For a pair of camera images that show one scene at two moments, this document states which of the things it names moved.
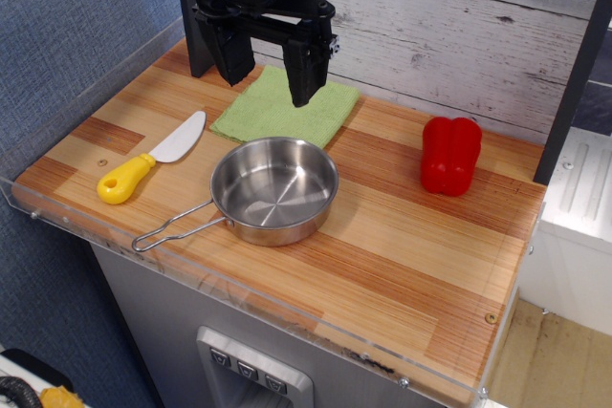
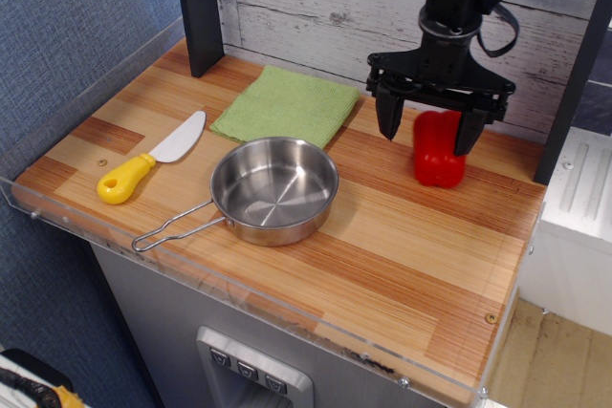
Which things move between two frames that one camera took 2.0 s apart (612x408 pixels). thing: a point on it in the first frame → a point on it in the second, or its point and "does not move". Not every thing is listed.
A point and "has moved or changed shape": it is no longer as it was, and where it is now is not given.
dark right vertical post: [567, 114] does not move
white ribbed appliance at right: [568, 270] does not move
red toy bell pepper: [449, 154] has moved or changed shape
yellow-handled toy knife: [120, 184] does not move
